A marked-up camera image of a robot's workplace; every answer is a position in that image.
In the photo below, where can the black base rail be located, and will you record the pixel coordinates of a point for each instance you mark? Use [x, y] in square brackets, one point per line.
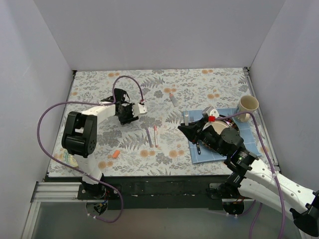
[155, 192]

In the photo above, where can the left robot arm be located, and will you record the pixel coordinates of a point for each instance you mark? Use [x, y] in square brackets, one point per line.
[81, 130]

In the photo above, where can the purple highlighter pen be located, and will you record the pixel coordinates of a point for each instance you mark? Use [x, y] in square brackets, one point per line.
[149, 138]

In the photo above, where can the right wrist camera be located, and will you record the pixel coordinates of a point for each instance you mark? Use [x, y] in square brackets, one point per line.
[210, 114]

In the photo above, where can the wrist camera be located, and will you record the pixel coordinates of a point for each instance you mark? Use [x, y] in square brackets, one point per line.
[139, 109]
[210, 114]

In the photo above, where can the cream mug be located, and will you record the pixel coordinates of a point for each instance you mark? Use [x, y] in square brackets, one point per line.
[247, 103]

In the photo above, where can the floral tablecloth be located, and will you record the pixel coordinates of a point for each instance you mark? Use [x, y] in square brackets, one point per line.
[194, 89]

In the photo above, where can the blue checkered placemat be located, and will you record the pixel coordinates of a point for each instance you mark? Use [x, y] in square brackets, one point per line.
[208, 155]

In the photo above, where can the white acrylic marker pink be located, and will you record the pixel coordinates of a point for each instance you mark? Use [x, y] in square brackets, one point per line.
[156, 136]

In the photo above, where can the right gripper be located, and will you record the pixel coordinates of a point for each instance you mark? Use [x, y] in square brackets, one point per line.
[197, 132]

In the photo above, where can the patterned small bowl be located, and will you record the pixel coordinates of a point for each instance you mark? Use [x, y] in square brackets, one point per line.
[68, 159]

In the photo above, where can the thin yellow pen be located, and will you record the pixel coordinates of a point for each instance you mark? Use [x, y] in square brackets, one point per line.
[186, 118]

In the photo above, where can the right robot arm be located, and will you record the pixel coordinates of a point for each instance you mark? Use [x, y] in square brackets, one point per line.
[252, 178]

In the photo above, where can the brown striped plate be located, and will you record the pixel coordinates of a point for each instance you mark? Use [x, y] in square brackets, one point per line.
[224, 124]

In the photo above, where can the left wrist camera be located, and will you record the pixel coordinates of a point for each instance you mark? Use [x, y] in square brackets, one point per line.
[139, 109]

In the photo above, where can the black handled fork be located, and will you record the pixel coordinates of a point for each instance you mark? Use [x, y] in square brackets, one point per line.
[191, 119]

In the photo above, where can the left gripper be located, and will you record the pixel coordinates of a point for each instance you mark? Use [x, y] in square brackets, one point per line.
[125, 115]

